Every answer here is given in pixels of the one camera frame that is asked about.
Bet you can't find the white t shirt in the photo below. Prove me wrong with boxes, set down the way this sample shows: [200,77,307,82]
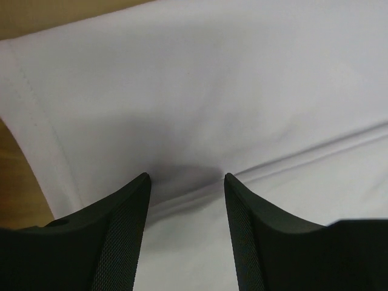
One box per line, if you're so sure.
[1,1,387,290]

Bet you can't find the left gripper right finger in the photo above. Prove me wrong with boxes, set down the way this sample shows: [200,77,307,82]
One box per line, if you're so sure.
[224,174,387,290]

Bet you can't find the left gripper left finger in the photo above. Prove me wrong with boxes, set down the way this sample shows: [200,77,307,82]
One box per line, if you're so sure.
[1,173,151,290]

